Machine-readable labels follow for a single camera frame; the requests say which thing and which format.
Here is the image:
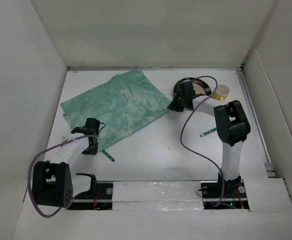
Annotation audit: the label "dark rimmed dinner plate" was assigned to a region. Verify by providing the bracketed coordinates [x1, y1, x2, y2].
[173, 77, 212, 96]

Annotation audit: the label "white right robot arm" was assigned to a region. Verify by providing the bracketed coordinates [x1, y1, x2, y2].
[168, 78, 251, 197]

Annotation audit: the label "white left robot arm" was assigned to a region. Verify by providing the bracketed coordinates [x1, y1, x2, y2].
[30, 118, 101, 208]

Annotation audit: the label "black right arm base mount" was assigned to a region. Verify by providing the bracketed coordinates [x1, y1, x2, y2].
[197, 174, 250, 210]

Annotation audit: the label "green patterned cloth placemat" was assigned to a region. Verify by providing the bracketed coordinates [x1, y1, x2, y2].
[61, 69, 171, 151]

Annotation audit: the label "fork with green handle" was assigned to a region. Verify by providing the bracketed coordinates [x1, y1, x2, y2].
[200, 128, 217, 137]

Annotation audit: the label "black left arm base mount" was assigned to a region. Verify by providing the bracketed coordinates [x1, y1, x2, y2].
[68, 181, 113, 211]

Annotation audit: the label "yellow mug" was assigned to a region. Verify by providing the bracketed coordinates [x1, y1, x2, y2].
[212, 84, 230, 101]

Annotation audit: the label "knife with green handle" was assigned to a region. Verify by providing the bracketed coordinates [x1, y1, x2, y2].
[101, 149, 115, 162]

